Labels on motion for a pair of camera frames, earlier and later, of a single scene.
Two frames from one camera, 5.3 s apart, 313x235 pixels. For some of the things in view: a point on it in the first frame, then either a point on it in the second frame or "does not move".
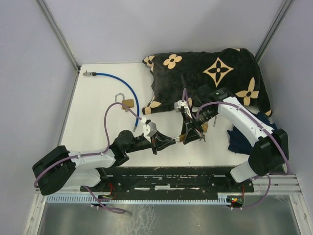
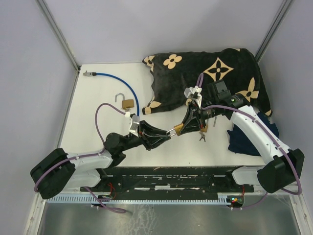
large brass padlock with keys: [205, 127] does not move
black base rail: [201, 180] does not move
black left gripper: [163, 142] to [151, 142]
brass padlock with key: [129, 103] does not move
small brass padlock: [182, 138] to [177, 129]
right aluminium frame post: [267, 38] does not move
